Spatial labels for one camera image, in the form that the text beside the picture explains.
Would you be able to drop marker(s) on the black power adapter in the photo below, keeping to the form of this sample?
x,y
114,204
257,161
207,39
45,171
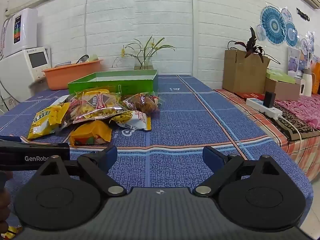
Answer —
x,y
269,100

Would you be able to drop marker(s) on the clear bag of yellow snacks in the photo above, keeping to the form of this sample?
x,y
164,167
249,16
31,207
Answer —
x,y
100,105

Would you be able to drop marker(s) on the red book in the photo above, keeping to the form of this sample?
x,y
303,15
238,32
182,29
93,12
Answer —
x,y
250,95

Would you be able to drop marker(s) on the pink floral cloth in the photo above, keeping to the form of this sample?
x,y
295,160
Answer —
x,y
305,107

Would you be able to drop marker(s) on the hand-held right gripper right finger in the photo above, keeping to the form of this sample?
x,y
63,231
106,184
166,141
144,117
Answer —
x,y
210,158

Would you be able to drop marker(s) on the clear bag of brown snacks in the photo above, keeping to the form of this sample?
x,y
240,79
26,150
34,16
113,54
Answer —
x,y
142,103

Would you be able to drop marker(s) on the glass vase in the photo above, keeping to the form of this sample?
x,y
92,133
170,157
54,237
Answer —
x,y
143,63

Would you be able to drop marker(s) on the purple leafed plant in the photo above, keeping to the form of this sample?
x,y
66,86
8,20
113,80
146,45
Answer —
x,y
251,45

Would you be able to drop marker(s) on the white device with screen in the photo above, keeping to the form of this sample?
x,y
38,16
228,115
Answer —
x,y
37,61

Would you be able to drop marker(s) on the large blue paper fan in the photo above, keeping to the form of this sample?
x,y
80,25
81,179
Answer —
x,y
273,25

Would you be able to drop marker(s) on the white thermos bottle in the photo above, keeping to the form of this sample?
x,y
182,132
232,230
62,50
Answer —
x,y
307,82

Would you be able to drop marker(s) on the white appliance cabinet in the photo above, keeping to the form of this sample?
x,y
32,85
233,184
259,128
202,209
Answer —
x,y
15,75

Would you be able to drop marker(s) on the small cardboard box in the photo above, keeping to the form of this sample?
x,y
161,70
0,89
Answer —
x,y
282,90

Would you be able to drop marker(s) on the white and yellow snack packet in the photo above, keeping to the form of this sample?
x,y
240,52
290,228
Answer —
x,y
136,122

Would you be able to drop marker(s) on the green cardboard box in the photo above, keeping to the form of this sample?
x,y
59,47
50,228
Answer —
x,y
135,86

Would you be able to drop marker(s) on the orange yellow snack packet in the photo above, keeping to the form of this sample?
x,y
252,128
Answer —
x,y
87,131

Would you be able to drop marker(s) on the small pale paper fan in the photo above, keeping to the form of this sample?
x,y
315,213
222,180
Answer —
x,y
287,15

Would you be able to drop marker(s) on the medium blue paper fan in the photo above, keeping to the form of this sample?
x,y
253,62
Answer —
x,y
292,33

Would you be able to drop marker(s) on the dark shiny utensil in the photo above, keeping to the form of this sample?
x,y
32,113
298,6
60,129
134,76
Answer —
x,y
82,58

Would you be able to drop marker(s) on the flat pale green box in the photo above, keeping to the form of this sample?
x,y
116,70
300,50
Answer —
x,y
280,76

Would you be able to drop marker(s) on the pale picture card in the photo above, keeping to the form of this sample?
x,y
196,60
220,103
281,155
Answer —
x,y
293,61

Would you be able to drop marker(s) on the large cardboard box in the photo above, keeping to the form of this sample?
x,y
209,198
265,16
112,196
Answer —
x,y
242,72

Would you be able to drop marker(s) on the yellow flowered plant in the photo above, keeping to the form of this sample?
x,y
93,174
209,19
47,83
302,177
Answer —
x,y
147,47

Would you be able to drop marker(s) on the dark patterned cloth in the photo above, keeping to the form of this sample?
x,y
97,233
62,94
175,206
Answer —
x,y
297,125

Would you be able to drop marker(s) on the orange bottle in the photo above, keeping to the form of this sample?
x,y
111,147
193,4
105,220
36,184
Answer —
x,y
316,80

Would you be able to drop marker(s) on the black wall sign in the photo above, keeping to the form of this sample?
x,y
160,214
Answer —
x,y
303,14

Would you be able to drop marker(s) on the yellow red wrapper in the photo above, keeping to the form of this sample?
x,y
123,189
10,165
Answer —
x,y
13,232

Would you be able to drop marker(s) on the pale green container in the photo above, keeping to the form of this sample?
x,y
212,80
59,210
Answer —
x,y
93,57

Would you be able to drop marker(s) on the person's left hand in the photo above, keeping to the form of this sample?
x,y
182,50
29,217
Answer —
x,y
3,200

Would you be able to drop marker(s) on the blue patterned tablecloth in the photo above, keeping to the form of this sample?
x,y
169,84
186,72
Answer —
x,y
187,120

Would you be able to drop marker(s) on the white water purifier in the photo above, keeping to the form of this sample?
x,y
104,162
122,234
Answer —
x,y
21,30

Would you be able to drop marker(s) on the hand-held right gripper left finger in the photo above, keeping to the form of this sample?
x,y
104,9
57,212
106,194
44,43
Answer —
x,y
112,158

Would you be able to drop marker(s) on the orange plastic basin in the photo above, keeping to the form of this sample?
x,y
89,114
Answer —
x,y
75,76

